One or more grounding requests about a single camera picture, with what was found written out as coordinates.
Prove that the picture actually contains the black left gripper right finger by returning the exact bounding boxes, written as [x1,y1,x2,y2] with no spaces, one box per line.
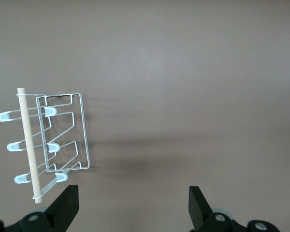
[188,186,280,232]

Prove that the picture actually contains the white wire cup rack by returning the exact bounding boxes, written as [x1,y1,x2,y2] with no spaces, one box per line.
[0,87,91,204]

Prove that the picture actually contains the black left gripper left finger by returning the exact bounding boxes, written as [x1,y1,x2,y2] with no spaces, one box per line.
[0,185,80,232]

